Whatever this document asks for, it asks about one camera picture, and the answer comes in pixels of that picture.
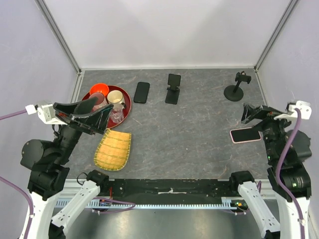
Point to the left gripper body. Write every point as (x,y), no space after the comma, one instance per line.
(80,123)

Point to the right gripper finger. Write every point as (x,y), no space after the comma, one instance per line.
(246,118)
(251,112)

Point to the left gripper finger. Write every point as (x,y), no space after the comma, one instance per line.
(79,109)
(98,120)

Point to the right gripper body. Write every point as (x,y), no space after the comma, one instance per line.
(268,123)

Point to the pink case smartphone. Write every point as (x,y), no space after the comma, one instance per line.
(244,135)

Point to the black round-base phone holder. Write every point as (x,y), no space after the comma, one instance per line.
(233,92)

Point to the black smartphone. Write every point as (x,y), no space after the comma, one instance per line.
(141,93)

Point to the black folding phone stand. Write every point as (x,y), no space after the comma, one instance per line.
(173,89)

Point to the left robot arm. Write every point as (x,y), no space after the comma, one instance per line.
(46,161)

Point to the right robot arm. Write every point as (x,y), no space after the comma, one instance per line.
(286,148)

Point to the pink mug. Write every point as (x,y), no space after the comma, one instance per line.
(100,102)

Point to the clear glass tumbler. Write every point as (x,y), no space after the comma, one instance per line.
(117,115)

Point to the orange bowl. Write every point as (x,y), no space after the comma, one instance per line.
(99,88)

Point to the beige mug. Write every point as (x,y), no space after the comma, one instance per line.
(116,98)

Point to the woven bamboo tray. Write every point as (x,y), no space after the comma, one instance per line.
(113,151)

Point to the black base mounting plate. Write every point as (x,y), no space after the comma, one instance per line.
(169,191)

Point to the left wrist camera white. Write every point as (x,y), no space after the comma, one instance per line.
(45,112)

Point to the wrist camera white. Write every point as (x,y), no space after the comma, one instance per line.
(291,113)
(45,112)

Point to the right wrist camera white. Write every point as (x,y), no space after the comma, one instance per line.
(291,113)

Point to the slotted cable duct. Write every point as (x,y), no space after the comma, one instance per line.
(224,205)

